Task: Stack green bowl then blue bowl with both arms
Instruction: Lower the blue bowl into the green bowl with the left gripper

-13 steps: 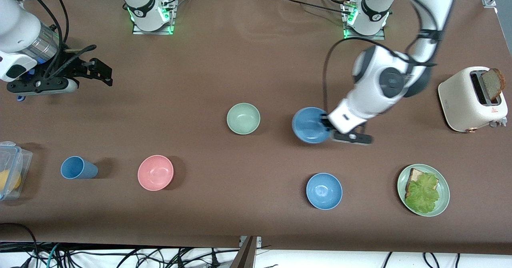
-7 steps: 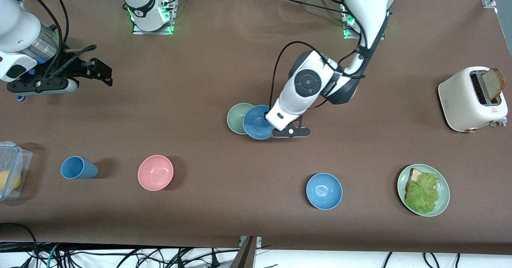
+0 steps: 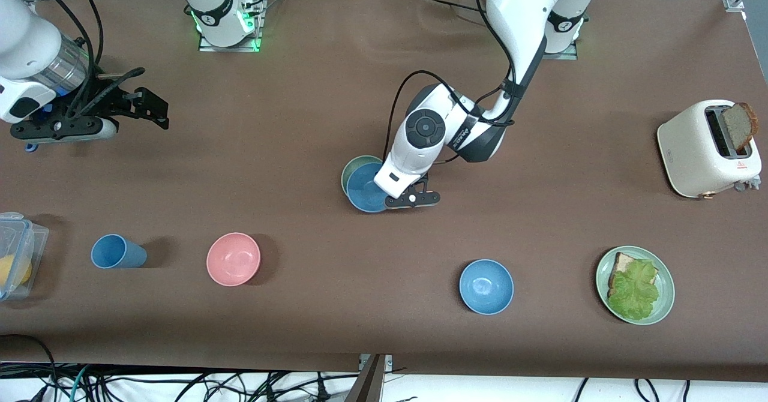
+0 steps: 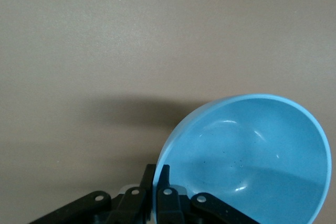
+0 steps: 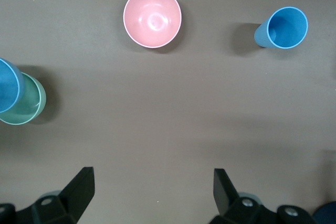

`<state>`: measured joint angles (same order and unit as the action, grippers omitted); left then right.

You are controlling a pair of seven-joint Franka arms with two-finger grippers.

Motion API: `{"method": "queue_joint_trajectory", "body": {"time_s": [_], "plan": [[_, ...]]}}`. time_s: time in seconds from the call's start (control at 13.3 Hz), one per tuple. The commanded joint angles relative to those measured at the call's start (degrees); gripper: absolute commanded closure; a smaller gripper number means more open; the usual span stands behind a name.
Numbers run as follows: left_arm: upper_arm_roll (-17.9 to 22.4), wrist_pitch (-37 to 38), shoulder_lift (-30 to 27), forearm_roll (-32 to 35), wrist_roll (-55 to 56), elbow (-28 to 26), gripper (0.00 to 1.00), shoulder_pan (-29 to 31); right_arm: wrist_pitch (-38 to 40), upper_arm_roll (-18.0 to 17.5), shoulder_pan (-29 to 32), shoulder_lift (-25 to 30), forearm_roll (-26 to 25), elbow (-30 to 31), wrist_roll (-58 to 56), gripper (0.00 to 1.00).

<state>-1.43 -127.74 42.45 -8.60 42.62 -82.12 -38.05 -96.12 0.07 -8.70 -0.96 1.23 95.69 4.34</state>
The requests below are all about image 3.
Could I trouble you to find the black cable on table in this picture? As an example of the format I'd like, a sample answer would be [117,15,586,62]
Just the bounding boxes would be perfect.
[408,0,502,14]

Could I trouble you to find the clear plastic container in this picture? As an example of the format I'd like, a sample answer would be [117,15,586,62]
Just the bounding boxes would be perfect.
[0,212,50,302]

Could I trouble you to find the brown bread slice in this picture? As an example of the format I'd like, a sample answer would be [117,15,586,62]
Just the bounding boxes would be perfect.
[722,102,758,151]

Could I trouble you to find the pale green bowl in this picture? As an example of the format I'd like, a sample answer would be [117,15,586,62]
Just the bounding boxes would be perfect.
[341,155,385,199]

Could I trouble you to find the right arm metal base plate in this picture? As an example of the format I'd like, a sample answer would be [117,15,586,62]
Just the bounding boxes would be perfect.
[198,6,263,53]

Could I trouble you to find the blue bowl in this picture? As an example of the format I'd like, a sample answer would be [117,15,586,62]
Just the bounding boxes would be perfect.
[346,162,394,213]
[459,259,515,316]

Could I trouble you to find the dark metal bar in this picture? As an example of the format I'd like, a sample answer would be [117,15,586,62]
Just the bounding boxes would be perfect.
[345,354,386,402]

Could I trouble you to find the toast slice with white crumb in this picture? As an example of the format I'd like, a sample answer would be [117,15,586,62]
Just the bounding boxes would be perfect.
[608,252,659,298]

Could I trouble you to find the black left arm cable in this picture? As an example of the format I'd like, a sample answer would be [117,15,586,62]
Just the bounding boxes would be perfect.
[382,0,518,161]

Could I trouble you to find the green lettuce leaf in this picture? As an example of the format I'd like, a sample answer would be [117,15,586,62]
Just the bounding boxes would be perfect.
[607,259,661,322]

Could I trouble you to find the yellow fruit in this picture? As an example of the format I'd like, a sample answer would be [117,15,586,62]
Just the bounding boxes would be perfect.
[0,255,32,289]

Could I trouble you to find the black looping floor cable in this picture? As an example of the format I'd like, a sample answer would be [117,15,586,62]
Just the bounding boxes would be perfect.
[0,334,59,402]

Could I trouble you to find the cream toaster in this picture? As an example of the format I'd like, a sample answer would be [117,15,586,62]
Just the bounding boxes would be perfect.
[657,100,763,200]

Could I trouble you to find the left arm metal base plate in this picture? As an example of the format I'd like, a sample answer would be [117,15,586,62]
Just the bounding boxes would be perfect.
[543,27,579,61]

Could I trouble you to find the teal floor cable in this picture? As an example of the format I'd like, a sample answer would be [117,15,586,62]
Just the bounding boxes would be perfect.
[69,363,92,402]

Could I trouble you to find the pink bowl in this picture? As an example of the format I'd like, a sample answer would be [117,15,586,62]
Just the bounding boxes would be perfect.
[206,232,262,287]

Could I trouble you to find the blue cup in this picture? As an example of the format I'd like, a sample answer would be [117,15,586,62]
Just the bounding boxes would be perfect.
[91,234,148,269]

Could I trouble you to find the pale green plate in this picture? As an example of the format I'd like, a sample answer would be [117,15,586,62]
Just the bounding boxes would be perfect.
[595,246,676,326]

